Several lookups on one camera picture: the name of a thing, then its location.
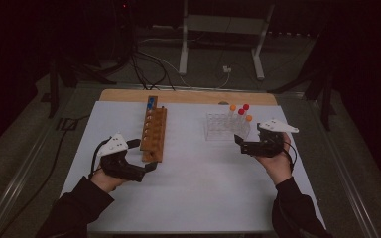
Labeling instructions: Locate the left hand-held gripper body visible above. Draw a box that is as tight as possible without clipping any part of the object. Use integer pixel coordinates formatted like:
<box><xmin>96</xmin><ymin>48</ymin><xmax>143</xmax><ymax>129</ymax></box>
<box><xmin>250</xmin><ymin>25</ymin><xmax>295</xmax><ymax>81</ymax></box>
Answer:
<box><xmin>97</xmin><ymin>133</ymin><xmax>147</xmax><ymax>182</ymax></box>

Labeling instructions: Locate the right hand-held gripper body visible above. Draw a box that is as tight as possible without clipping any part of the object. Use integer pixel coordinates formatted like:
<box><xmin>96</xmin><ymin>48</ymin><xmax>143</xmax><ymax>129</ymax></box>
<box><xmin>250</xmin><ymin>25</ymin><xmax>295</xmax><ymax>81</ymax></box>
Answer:
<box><xmin>240</xmin><ymin>118</ymin><xmax>300</xmax><ymax>158</ymax></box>

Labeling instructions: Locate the clear plastic test tube rack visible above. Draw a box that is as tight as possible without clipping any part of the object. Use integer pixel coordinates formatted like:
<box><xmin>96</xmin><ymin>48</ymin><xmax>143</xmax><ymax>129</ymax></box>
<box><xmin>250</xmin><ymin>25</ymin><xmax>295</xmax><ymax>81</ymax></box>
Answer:
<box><xmin>204</xmin><ymin>112</ymin><xmax>252</xmax><ymax>142</ymax></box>

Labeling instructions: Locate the wooden test tube rack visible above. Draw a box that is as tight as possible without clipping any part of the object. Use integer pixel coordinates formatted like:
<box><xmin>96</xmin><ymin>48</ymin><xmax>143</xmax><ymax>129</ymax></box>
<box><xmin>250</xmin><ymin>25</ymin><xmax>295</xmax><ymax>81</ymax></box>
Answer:
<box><xmin>139</xmin><ymin>95</ymin><xmax>168</xmax><ymax>164</ymax></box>

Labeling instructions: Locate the person's right hand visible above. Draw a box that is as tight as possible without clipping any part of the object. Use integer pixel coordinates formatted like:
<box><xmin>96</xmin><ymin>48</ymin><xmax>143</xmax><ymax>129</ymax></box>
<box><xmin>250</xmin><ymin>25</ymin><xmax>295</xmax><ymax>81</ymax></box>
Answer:
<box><xmin>254</xmin><ymin>132</ymin><xmax>294</xmax><ymax>186</ymax></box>

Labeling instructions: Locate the person's left hand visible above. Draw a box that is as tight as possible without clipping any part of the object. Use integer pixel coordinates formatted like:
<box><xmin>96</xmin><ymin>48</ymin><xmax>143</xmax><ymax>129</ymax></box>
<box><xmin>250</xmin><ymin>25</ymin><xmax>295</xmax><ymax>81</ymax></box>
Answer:
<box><xmin>90</xmin><ymin>167</ymin><xmax>127</xmax><ymax>194</ymax></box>

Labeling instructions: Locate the white table mat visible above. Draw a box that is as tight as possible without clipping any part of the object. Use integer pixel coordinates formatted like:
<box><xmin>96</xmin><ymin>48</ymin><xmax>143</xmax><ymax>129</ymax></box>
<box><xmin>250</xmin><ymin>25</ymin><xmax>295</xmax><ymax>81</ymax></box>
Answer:
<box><xmin>59</xmin><ymin>100</ymin><xmax>327</xmax><ymax>232</ymax></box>

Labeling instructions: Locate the black floor socket plate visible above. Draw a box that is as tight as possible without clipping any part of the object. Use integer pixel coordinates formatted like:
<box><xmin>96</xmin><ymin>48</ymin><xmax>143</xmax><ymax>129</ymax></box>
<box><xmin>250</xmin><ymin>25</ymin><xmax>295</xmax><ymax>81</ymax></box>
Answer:
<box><xmin>57</xmin><ymin>117</ymin><xmax>78</xmax><ymax>131</ymax></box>

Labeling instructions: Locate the wooden board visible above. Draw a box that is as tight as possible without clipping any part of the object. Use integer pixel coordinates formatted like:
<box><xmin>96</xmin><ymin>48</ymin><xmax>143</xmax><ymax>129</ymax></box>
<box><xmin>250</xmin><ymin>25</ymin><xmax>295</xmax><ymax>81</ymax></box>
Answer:
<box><xmin>98</xmin><ymin>88</ymin><xmax>278</xmax><ymax>107</ymax></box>

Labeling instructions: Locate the black metal stand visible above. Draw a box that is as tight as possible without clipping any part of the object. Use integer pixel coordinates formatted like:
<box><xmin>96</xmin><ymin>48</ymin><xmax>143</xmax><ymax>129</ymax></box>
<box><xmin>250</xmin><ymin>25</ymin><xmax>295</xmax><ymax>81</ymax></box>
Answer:
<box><xmin>48</xmin><ymin>56</ymin><xmax>118</xmax><ymax>119</ymax></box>
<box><xmin>267</xmin><ymin>33</ymin><xmax>337</xmax><ymax>132</ymax></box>

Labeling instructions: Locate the white metal stand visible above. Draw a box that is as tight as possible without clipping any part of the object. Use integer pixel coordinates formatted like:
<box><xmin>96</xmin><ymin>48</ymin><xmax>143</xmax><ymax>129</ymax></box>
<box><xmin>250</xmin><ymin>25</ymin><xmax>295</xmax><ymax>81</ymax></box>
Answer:
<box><xmin>178</xmin><ymin>0</ymin><xmax>276</xmax><ymax>81</ymax></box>

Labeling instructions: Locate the left hand-held gripper black cable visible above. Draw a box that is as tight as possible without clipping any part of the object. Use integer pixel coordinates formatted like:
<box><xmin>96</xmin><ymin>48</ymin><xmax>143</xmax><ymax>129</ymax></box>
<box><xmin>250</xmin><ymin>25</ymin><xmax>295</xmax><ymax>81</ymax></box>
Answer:
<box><xmin>90</xmin><ymin>138</ymin><xmax>110</xmax><ymax>177</ymax></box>

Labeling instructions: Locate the hand-held gripper black cable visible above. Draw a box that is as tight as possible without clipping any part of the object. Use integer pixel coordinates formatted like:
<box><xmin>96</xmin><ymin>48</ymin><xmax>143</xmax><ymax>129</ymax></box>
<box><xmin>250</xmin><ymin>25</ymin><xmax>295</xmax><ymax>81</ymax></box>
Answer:
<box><xmin>282</xmin><ymin>142</ymin><xmax>298</xmax><ymax>173</ymax></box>
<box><xmin>90</xmin><ymin>138</ymin><xmax>110</xmax><ymax>177</ymax></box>

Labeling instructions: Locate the right hand-held gripper black cable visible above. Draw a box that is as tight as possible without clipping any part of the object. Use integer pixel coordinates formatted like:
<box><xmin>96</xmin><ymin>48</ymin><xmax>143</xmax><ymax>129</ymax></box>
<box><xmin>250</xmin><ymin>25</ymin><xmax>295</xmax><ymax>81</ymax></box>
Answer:
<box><xmin>282</xmin><ymin>142</ymin><xmax>298</xmax><ymax>173</ymax></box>

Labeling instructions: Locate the white cable with plug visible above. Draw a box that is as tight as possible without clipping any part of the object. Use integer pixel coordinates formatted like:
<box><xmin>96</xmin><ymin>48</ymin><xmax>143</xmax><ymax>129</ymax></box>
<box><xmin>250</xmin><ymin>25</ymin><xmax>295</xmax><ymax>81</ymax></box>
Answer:
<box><xmin>138</xmin><ymin>49</ymin><xmax>233</xmax><ymax>90</ymax></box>

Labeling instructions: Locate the black floor cable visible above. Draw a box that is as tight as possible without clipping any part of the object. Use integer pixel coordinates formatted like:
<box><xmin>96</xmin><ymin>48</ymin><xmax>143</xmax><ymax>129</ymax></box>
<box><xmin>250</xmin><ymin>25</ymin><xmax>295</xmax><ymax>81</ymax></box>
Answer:
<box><xmin>0</xmin><ymin>113</ymin><xmax>90</xmax><ymax>238</ymax></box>

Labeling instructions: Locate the bundle of black cables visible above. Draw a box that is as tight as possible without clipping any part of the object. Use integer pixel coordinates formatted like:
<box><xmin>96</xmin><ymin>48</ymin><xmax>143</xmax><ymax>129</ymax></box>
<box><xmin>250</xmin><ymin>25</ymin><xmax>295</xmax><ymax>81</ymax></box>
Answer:
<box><xmin>125</xmin><ymin>33</ymin><xmax>177</xmax><ymax>91</ymax></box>

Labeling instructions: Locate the metal floor rail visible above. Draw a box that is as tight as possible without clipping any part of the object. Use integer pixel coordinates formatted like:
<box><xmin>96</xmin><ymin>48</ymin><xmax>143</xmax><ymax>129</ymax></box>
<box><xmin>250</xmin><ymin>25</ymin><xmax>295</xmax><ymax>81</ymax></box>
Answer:
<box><xmin>0</xmin><ymin>125</ymin><xmax>53</xmax><ymax>238</ymax></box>
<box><xmin>311</xmin><ymin>98</ymin><xmax>381</xmax><ymax>238</ymax></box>

